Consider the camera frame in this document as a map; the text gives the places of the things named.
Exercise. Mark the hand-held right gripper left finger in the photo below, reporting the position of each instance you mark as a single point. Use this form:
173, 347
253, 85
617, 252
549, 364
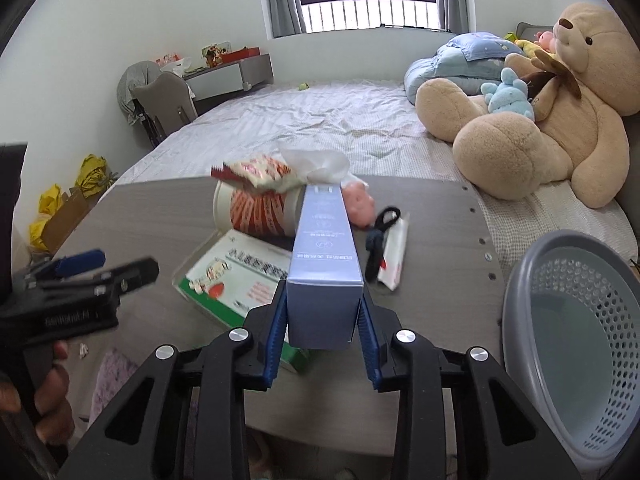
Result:
275, 340

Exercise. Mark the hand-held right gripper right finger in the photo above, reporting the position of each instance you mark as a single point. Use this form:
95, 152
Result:
367, 345

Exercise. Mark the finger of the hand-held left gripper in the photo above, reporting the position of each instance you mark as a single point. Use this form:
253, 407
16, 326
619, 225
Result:
130, 272
80, 260

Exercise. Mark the green white medicine box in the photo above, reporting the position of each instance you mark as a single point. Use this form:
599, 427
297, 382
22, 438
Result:
225, 275

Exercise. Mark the long blue cardboard box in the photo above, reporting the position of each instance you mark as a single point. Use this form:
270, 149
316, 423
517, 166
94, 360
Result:
325, 260

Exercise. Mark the red white paper cup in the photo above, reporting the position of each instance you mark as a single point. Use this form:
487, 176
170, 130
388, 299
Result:
255, 210

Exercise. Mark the grey perforated plastic basket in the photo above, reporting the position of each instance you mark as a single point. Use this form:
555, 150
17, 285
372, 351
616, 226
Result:
575, 350

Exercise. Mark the person's left hand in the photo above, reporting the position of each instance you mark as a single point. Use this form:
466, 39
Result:
55, 400

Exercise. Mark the brown cardboard box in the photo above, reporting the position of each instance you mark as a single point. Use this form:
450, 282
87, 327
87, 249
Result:
67, 220

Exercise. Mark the yellow plastic bag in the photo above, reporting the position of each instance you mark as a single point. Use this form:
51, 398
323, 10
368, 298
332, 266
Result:
45, 210
95, 175

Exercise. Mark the purple fluffy rug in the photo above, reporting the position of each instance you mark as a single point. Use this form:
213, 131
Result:
112, 385

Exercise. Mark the white slim packet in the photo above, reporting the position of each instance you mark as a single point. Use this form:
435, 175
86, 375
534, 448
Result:
395, 255

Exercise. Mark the pink toy pig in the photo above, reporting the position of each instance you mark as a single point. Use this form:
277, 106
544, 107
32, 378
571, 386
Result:
359, 205

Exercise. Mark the red white snack packet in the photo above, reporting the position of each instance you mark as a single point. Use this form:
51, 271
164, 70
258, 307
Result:
260, 172

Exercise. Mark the grey chair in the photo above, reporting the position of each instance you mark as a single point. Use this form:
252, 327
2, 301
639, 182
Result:
165, 100

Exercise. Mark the white crumpled tissue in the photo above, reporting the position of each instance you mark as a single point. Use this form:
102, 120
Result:
320, 162

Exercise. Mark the grey cloth on chair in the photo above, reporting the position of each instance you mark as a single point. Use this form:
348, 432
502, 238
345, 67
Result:
131, 80

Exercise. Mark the white bag on desk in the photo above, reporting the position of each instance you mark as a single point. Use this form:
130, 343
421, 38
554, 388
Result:
175, 63

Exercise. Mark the grey side shelf with items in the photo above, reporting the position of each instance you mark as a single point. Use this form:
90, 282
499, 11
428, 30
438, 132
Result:
230, 77

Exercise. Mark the bed with pale sheet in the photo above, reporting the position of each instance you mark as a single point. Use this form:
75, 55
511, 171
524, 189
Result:
325, 120

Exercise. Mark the colourful picture box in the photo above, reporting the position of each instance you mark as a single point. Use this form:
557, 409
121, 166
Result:
215, 54

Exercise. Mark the large tan teddy bear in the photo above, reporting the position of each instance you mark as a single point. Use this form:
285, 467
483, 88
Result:
500, 145

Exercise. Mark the red flat box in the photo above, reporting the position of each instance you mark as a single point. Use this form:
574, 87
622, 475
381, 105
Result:
240, 55

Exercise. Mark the blue plush toy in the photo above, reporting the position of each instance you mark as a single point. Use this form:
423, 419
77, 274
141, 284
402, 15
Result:
510, 97

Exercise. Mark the blue printed pillow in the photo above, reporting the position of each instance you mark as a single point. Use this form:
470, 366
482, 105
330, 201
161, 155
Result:
485, 45

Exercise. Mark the yellow plush toy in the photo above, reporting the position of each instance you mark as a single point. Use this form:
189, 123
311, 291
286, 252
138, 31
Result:
529, 49

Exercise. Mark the pink plush toy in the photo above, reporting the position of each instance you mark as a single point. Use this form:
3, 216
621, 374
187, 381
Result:
545, 40

